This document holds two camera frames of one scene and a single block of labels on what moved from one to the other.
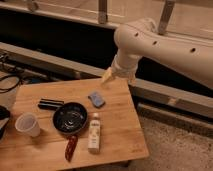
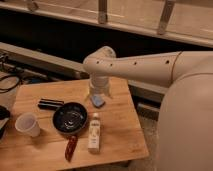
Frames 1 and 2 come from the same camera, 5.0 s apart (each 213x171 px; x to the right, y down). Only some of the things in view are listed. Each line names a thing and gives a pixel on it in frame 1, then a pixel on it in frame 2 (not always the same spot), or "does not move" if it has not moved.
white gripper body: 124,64 → 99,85
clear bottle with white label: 94,135 does not move
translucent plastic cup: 27,124 does not move
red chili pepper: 70,146 does not move
